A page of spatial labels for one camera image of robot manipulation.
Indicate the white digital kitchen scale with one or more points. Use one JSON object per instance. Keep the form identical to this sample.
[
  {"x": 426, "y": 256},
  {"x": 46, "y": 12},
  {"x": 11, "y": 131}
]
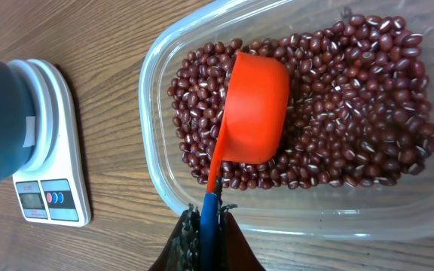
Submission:
[{"x": 50, "y": 187}]

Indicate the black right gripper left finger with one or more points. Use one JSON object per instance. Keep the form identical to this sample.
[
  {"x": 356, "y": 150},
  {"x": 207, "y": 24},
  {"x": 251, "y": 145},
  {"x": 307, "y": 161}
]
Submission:
[{"x": 181, "y": 250}]

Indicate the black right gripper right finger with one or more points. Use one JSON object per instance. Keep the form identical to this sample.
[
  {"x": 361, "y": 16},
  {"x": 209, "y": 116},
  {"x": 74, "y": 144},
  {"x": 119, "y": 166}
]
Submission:
[{"x": 232, "y": 251}]

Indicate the red beans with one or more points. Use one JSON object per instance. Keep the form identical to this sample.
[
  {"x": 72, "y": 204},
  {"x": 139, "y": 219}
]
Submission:
[{"x": 358, "y": 111}]

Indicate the clear plastic container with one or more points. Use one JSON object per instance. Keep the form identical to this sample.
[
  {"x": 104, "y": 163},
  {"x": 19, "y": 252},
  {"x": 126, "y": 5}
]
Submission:
[{"x": 401, "y": 212}]

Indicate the orange scoop with blue handle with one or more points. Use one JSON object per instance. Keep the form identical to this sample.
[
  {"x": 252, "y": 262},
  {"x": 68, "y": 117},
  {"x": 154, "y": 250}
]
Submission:
[{"x": 252, "y": 124}]

